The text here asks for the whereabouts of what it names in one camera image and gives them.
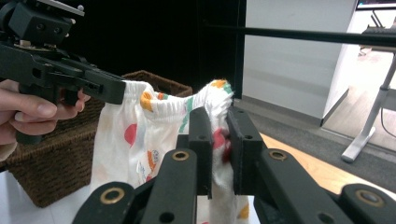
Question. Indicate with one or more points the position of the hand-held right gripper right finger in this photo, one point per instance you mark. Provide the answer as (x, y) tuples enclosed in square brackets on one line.
[(244, 149)]

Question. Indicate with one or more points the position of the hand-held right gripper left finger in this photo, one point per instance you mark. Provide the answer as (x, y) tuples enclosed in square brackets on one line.
[(204, 155)]

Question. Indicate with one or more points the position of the white patterned baby pants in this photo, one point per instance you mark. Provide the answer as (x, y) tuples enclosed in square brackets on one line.
[(118, 155)]

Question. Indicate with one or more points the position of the brown wicker basket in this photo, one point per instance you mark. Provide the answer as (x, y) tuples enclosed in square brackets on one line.
[(56, 168)]

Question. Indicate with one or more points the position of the dark curtain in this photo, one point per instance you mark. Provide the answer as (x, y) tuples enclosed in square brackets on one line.
[(155, 37)]

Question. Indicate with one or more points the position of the computer monitor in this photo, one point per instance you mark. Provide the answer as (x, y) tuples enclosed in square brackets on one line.
[(376, 3)]

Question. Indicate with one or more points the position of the white wall panel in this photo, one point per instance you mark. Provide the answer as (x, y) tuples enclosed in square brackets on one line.
[(289, 62)]

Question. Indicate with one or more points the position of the white desk frame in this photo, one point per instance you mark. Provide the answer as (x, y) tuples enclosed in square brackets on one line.
[(370, 124)]

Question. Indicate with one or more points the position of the black horizontal frame bar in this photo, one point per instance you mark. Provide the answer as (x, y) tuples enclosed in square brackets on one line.
[(311, 35)]

